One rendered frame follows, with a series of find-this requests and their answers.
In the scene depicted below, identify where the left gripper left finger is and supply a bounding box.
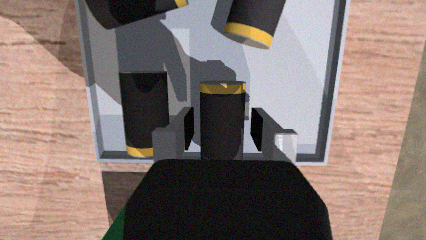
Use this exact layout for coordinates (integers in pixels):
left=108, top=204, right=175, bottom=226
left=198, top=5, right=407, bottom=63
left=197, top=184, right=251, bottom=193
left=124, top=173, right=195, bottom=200
left=152, top=107, right=194, bottom=163

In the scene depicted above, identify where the black battery with yellow band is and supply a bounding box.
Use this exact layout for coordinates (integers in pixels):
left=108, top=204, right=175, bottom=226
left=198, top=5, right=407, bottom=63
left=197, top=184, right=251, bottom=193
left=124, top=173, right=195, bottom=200
left=223, top=0, right=286, bottom=50
left=118, top=71, right=169, bottom=158
left=83, top=0, right=189, bottom=30
left=200, top=80, right=246, bottom=160

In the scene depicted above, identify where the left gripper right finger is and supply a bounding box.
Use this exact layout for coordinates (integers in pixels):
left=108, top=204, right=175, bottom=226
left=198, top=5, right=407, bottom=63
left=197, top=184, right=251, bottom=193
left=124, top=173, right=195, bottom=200
left=250, top=107, right=299, bottom=165

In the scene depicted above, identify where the green open-top box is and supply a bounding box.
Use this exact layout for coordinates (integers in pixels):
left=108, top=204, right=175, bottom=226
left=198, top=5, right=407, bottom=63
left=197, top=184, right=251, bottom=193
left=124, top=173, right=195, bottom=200
left=101, top=204, right=126, bottom=240

